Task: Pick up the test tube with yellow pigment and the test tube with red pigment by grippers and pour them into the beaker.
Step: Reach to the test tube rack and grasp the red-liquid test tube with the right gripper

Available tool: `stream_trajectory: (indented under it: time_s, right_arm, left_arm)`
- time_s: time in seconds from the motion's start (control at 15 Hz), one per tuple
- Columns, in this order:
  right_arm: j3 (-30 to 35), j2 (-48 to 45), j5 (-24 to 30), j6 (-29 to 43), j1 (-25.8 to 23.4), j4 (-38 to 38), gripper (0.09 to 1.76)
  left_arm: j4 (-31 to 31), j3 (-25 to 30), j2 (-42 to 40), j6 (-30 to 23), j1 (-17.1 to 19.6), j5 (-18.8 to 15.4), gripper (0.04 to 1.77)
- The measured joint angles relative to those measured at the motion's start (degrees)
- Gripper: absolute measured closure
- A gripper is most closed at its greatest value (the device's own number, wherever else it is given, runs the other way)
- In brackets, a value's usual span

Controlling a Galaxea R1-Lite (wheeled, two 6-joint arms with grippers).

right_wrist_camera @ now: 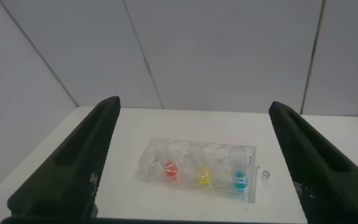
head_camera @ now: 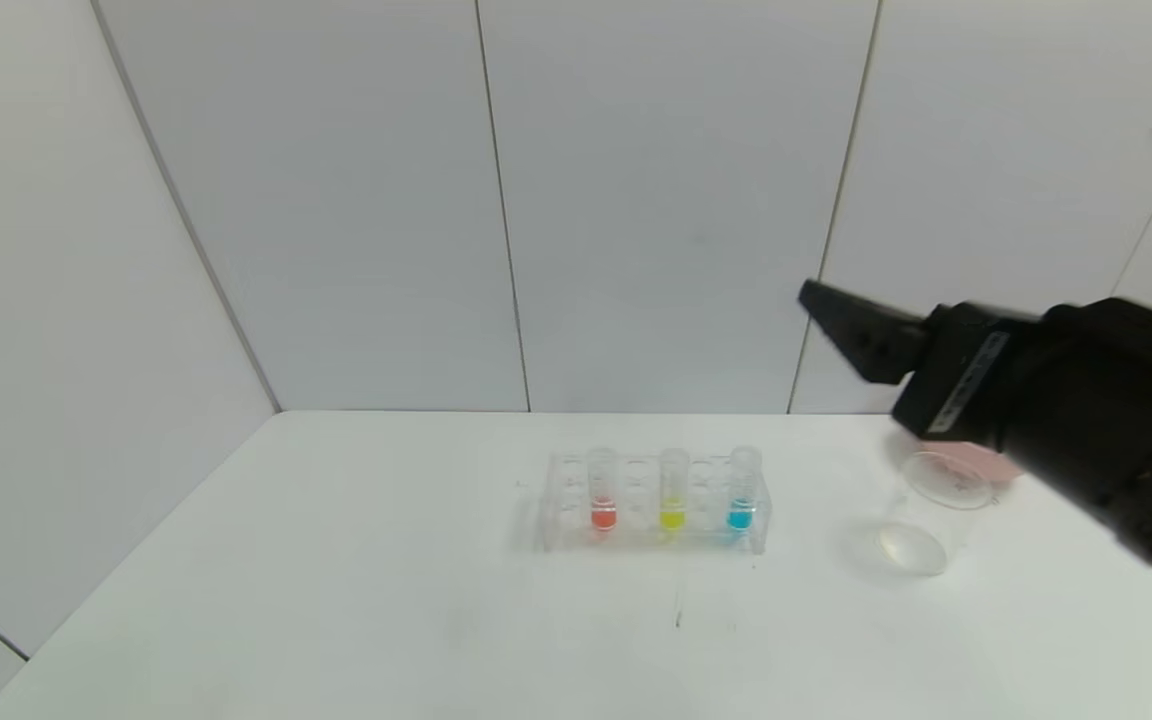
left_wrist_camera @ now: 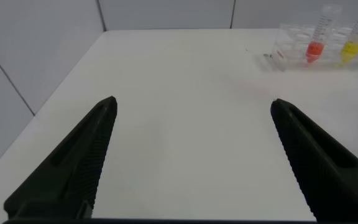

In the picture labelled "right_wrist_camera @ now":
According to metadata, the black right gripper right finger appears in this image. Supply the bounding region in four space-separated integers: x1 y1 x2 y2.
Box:
268 101 358 224

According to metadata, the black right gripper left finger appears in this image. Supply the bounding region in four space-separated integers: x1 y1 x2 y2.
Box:
7 95 121 218

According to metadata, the test tube with red pigment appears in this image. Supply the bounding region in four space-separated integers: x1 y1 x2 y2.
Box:
161 141 180 181

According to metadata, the test tube with yellow pigment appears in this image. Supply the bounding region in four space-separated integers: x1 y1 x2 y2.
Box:
193 143 213 187

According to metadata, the test tube with blue pigment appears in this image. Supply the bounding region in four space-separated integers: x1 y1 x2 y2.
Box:
229 146 250 191

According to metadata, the clear acrylic test tube rack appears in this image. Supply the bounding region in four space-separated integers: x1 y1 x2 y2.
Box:
135 136 258 203

